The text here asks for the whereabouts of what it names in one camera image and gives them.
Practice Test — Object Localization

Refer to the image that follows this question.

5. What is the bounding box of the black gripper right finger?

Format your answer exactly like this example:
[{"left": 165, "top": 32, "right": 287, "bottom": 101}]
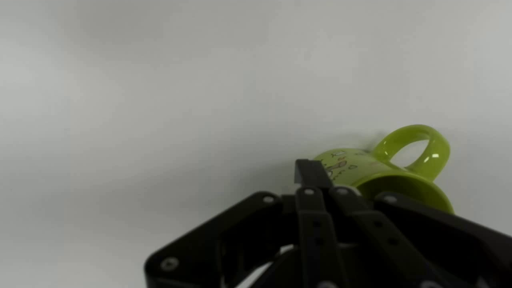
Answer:
[{"left": 333, "top": 184, "right": 512, "bottom": 288}]

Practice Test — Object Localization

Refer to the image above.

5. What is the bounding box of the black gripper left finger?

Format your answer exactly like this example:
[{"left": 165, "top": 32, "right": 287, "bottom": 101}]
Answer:
[{"left": 143, "top": 157, "right": 349, "bottom": 288}]

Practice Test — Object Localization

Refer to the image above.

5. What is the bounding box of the green ceramic mug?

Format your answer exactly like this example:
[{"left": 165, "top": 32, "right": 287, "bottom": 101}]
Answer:
[{"left": 314, "top": 123, "right": 456, "bottom": 216}]

